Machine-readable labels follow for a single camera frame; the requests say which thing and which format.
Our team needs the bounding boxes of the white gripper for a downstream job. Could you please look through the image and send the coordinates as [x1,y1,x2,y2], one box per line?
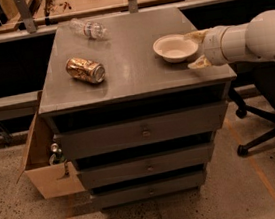
[184,26,229,69]

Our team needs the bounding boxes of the white paper bowl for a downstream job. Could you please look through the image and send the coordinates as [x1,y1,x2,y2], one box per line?
[152,34,199,64]

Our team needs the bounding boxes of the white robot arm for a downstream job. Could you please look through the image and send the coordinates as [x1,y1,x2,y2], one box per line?
[185,10,275,69]

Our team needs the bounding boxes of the clear plastic water bottle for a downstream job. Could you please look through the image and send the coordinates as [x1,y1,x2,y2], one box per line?
[69,19,108,40]

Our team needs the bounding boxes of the black office chair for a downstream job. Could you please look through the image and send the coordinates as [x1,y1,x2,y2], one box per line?
[224,59,275,202]

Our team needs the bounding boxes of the top grey drawer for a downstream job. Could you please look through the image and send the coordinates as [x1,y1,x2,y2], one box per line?
[54,101,228,160]

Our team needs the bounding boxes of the grey drawer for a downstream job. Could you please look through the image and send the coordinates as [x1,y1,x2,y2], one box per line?
[77,142,214,190]
[54,101,228,160]
[92,171,207,209]

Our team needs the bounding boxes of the grey drawer cabinet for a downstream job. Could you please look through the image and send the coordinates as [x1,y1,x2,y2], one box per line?
[39,8,236,198]

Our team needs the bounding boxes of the middle grey drawer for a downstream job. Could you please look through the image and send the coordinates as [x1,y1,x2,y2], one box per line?
[77,142,214,190]

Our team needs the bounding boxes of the gold soda can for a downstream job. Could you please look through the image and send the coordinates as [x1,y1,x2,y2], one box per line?
[65,57,106,84]

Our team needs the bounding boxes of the bottom grey drawer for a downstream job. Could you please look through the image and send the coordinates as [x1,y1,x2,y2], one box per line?
[92,171,207,209]

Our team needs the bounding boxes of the cans in cardboard box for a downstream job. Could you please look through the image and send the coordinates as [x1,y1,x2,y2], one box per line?
[49,143,66,165]

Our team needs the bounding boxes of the cardboard box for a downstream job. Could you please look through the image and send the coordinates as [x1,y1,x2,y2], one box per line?
[5,86,87,204]

